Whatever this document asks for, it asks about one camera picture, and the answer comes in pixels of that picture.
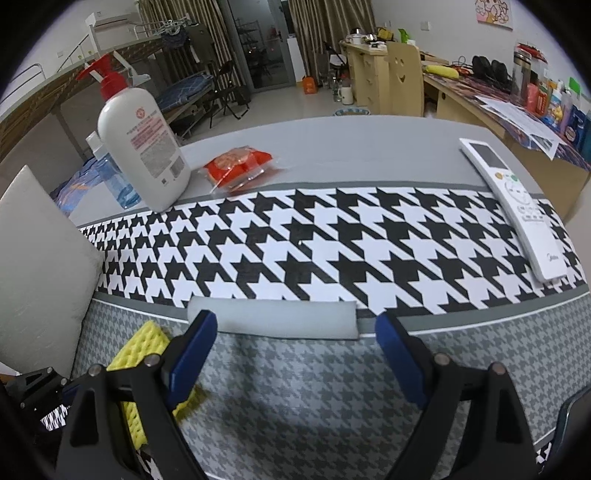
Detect white squeeze bottle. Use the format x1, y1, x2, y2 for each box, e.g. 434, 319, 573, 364
549, 80, 571, 121

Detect blue and orange plaid quilt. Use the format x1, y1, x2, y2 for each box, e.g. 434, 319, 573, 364
50, 159, 109, 219

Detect yellow sponge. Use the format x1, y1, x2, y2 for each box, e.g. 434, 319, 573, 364
106, 320, 206, 450

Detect white bunk bed frame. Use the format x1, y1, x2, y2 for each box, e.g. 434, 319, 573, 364
0, 34, 218, 155

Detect grey sponge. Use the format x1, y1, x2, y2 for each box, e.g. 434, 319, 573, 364
187, 295, 361, 341

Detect white air conditioner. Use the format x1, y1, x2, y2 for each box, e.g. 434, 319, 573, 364
85, 9, 140, 29

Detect brown curtain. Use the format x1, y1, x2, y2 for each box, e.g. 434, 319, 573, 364
288, 0, 375, 85
139, 0, 234, 89

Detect orange pouch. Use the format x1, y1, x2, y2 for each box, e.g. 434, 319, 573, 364
529, 85, 550, 114

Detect wall poster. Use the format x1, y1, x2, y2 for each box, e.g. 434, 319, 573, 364
475, 0, 515, 31

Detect clear water bottle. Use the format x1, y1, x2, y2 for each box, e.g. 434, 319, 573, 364
85, 131, 142, 211

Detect houndstooth blanket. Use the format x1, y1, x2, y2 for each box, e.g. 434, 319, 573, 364
46, 114, 591, 480

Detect clear jar with red lid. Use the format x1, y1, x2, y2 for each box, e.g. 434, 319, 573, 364
517, 42, 551, 63

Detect hanging dark clothes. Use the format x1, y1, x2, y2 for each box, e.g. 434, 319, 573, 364
159, 18, 200, 48

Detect wooden chair with smiley cutout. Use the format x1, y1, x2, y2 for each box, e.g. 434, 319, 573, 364
385, 41, 425, 118

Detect blue toiletry bottle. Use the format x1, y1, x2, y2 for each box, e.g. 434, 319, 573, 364
561, 105, 583, 141

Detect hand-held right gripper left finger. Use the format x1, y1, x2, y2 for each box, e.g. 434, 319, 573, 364
55, 310, 219, 480

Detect white pillow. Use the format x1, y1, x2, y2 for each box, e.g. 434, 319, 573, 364
0, 165, 106, 377

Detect printed paper sheets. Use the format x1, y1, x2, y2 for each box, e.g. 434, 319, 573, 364
478, 95, 567, 160

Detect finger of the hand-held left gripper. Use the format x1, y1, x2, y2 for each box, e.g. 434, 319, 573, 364
14, 367, 77, 432

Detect white remote control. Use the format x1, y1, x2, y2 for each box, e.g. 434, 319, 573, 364
458, 137, 568, 283

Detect glass balcony door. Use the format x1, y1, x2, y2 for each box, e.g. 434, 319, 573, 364
219, 0, 296, 91

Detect wooden desk with patterned cover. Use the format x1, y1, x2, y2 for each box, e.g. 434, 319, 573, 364
422, 69, 591, 223

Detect dark blue plaid bedding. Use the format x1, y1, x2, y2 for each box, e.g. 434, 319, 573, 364
154, 74, 218, 112

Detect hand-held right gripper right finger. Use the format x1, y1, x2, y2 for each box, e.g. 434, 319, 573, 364
375, 313, 555, 480

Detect black folding chair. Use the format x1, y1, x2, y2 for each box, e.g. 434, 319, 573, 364
209, 60, 253, 128

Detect white lotion bottle red pump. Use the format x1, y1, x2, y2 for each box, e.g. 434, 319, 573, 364
76, 51, 192, 214

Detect red snack packet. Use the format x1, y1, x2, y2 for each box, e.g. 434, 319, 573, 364
191, 144, 283, 195

